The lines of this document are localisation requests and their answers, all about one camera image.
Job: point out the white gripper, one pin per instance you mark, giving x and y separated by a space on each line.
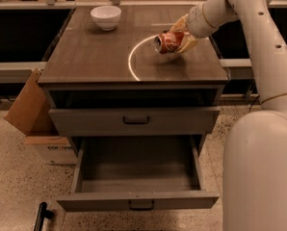
197 22

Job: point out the red coke can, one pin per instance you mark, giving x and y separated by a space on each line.
168 42

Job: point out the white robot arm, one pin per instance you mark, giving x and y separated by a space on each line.
254 177

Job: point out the grey drawer cabinet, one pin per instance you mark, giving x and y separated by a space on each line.
120 69

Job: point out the closed top drawer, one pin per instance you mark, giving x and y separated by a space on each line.
134 121

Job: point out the open middle drawer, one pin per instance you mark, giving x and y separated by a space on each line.
138 174

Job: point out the white ceramic bowl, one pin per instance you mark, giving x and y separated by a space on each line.
106 17

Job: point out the cardboard box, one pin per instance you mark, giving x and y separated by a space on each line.
29 114

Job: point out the black left base handle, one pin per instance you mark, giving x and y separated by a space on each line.
42 214

